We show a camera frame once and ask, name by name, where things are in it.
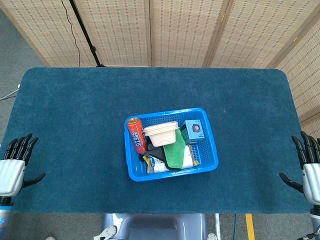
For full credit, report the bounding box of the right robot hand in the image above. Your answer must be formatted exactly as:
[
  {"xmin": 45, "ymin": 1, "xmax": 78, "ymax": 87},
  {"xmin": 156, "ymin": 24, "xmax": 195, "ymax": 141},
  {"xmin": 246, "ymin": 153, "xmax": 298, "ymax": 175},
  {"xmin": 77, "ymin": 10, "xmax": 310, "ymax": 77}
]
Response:
[{"xmin": 279, "ymin": 130, "xmax": 320, "ymax": 205}]

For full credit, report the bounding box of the yellow floor tape strip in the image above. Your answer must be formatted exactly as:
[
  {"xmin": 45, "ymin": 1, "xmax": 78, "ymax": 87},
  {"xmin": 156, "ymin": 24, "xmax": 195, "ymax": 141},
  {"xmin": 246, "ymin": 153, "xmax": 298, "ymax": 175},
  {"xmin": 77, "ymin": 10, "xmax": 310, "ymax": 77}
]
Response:
[{"xmin": 245, "ymin": 213, "xmax": 256, "ymax": 240}]

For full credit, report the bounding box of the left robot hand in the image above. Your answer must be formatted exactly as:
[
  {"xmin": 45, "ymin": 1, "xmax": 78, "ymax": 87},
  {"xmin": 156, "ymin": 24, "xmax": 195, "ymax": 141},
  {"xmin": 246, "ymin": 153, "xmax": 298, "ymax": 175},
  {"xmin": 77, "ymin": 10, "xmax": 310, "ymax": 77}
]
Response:
[{"xmin": 0, "ymin": 133, "xmax": 46, "ymax": 198}]

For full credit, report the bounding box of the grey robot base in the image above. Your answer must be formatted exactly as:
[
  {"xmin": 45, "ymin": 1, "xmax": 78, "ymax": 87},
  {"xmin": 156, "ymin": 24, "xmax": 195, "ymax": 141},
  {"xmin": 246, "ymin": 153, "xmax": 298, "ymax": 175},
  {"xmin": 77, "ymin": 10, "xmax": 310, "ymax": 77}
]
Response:
[{"xmin": 93, "ymin": 213, "xmax": 218, "ymax": 240}]

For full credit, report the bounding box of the red soda can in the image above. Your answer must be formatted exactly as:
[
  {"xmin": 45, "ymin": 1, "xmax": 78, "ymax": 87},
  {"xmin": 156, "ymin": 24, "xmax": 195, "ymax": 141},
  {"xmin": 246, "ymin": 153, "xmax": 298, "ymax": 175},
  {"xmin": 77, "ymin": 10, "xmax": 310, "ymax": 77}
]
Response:
[{"xmin": 127, "ymin": 117, "xmax": 147, "ymax": 155}]

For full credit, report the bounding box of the light blue speaker box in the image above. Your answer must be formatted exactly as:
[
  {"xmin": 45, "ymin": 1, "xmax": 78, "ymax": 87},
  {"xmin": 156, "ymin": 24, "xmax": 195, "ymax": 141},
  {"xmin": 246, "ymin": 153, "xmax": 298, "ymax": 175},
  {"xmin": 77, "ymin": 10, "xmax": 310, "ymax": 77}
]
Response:
[{"xmin": 180, "ymin": 119, "xmax": 206, "ymax": 145}]

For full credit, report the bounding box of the bamboo screen panel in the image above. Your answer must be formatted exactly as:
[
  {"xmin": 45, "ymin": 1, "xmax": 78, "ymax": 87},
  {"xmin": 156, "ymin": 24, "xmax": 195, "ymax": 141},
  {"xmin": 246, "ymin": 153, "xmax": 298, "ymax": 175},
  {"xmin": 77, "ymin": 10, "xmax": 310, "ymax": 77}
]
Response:
[
  {"xmin": 274, "ymin": 14, "xmax": 320, "ymax": 141},
  {"xmin": 0, "ymin": 0, "xmax": 83, "ymax": 68},
  {"xmin": 74, "ymin": 0, "xmax": 152, "ymax": 68},
  {"xmin": 149, "ymin": 0, "xmax": 231, "ymax": 68},
  {"xmin": 207, "ymin": 0, "xmax": 320, "ymax": 69}
]

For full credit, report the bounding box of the thin black hanging cable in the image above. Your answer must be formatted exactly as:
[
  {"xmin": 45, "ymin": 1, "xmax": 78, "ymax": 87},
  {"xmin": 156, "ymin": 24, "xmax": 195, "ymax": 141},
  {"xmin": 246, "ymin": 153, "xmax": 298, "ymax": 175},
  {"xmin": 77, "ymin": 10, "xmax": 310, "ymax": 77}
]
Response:
[{"xmin": 61, "ymin": 0, "xmax": 81, "ymax": 67}]

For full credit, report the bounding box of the white yellow snack packet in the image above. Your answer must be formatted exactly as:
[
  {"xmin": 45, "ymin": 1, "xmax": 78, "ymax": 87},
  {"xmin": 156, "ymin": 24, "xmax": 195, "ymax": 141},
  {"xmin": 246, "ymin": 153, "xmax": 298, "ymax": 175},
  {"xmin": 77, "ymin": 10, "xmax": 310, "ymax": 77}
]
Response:
[{"xmin": 142, "ymin": 144, "xmax": 200, "ymax": 174}]

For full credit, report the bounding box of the beige lidded food container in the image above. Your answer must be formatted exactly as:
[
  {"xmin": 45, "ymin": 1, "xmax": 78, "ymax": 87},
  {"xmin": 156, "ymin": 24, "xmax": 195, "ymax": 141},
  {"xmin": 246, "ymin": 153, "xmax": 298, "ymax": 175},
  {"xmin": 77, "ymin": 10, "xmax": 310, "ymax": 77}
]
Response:
[{"xmin": 142, "ymin": 120, "xmax": 181, "ymax": 148}]

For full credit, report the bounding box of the thin blue floor cable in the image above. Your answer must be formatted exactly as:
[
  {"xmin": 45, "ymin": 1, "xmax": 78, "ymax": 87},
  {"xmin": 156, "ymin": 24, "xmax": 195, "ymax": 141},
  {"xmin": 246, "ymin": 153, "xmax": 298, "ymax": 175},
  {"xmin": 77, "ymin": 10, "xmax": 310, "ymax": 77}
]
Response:
[{"xmin": 233, "ymin": 213, "xmax": 239, "ymax": 240}]

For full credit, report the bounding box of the white floor cable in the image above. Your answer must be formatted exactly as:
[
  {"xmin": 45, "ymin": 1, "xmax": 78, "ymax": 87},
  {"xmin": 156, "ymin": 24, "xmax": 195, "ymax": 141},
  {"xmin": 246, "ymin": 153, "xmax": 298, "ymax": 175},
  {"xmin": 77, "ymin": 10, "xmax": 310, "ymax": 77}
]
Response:
[{"xmin": 0, "ymin": 84, "xmax": 21, "ymax": 101}]

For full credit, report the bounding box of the teal table mat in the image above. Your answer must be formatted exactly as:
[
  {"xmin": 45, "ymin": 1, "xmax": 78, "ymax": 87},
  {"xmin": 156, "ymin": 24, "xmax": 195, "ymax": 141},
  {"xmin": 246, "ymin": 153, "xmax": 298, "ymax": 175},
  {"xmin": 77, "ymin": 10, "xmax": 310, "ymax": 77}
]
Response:
[{"xmin": 0, "ymin": 66, "xmax": 317, "ymax": 215}]

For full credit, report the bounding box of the white floor tube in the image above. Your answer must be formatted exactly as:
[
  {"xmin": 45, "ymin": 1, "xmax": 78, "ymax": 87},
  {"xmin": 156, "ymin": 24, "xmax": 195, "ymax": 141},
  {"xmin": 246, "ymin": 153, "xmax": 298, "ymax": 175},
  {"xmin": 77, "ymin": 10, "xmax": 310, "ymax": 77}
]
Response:
[{"xmin": 214, "ymin": 213, "xmax": 222, "ymax": 240}]

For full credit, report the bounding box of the blue plastic basket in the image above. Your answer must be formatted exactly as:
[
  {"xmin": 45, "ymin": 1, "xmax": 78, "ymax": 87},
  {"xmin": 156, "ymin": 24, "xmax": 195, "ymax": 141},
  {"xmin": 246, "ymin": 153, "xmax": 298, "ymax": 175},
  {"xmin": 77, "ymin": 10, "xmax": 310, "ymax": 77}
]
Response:
[{"xmin": 124, "ymin": 107, "xmax": 220, "ymax": 182}]

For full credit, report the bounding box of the green and grey cloth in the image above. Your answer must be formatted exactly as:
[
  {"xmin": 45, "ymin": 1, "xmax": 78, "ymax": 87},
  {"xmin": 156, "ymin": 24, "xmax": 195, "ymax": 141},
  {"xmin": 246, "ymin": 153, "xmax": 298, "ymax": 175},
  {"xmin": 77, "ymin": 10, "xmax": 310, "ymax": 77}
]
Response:
[{"xmin": 138, "ymin": 127, "xmax": 187, "ymax": 171}]

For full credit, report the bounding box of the black tripod pole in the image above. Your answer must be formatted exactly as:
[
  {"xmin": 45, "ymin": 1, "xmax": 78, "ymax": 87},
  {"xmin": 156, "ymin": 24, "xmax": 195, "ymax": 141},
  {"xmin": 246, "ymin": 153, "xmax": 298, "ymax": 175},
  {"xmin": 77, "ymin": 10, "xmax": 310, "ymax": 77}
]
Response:
[{"xmin": 68, "ymin": 0, "xmax": 106, "ymax": 68}]

